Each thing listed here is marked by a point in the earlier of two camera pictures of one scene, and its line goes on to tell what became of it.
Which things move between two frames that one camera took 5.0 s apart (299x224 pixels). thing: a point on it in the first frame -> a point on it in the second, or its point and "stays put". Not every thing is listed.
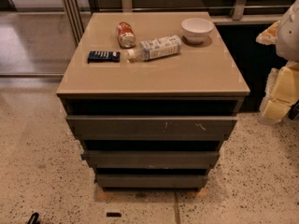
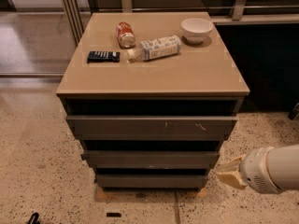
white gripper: [289, 37] -> [256, 169]
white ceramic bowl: [197, 30] stays put
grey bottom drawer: [152, 180] stays put
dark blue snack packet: [104, 56] stays put
